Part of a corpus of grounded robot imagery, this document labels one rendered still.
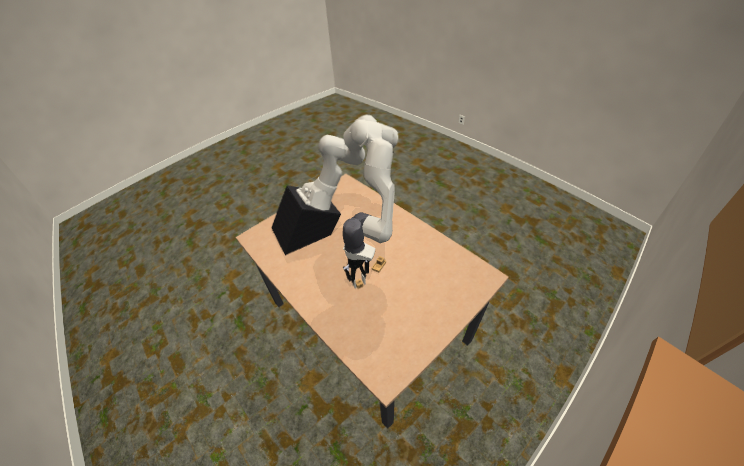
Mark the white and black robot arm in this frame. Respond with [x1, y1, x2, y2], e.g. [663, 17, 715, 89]
[296, 115, 398, 261]

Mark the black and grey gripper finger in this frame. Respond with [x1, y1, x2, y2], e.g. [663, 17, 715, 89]
[343, 264, 357, 288]
[360, 260, 370, 285]

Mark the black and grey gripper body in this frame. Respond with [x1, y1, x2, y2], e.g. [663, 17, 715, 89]
[347, 258, 365, 269]

